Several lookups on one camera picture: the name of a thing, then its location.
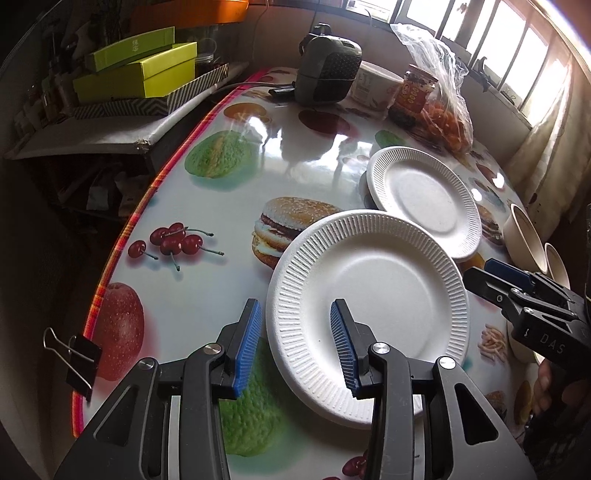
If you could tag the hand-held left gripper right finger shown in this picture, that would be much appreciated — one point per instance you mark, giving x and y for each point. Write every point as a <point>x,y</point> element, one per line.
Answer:
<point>344,350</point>

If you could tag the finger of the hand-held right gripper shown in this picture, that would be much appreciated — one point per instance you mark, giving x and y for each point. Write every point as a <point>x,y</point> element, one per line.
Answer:
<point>489,288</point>
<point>508,273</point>

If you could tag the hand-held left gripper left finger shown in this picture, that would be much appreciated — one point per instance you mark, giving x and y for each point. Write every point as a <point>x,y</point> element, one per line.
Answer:
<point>244,350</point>

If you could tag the beige paper bowl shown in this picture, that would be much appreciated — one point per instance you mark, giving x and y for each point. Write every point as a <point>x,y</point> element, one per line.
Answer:
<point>556,265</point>
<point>521,240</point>

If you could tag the large white paper plate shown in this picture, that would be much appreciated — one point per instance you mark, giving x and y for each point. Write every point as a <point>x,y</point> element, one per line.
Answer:
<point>392,300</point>

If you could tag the person's right hand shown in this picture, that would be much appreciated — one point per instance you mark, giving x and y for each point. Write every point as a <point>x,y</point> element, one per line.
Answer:
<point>542,386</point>

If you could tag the food printed tablecloth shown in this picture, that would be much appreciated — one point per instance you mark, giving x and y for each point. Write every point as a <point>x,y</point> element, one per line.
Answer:
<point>207,286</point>

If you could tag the small white paper plate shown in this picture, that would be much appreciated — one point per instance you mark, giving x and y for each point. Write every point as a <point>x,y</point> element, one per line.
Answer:
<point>425,203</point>

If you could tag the cream heart printed curtain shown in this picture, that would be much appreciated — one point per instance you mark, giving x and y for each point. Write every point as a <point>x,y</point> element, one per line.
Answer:
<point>545,152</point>

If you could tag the pile of oranges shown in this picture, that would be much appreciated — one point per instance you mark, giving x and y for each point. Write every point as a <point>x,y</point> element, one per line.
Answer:
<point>445,124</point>

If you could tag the large black binder clip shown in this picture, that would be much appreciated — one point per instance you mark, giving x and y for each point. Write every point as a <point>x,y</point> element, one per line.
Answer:
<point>83,364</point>

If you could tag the glass jar with red label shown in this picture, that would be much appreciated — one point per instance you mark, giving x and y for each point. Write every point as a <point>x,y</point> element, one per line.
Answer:
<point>415,95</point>

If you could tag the black window hook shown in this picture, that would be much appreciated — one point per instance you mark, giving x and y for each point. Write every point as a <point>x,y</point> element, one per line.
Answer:
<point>483,69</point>

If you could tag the clear plastic bag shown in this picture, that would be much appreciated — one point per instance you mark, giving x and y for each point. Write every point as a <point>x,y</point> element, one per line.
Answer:
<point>443,69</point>

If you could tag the barred window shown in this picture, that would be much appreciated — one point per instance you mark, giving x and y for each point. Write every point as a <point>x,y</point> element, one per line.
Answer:
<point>508,46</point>

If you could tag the white plastic tub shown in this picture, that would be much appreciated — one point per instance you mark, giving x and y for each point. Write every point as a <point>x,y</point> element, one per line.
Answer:
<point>374,86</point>

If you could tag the white board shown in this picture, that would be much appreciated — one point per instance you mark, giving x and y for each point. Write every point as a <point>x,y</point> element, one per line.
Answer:
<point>92,134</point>

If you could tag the striped cardboard box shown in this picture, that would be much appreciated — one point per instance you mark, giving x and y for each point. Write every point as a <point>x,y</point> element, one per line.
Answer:
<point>138,107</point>

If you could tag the dark grey small heater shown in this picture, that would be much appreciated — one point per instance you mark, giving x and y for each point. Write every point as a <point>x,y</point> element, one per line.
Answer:
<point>328,74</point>

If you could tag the deep green cardboard box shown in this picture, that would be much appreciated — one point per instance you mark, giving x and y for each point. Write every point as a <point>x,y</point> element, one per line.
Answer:
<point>138,82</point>

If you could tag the flat green cardboard box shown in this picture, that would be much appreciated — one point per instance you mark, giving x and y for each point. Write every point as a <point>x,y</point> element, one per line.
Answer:
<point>134,48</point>

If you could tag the orange box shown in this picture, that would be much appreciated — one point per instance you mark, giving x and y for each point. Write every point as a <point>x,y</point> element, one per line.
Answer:
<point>198,11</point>

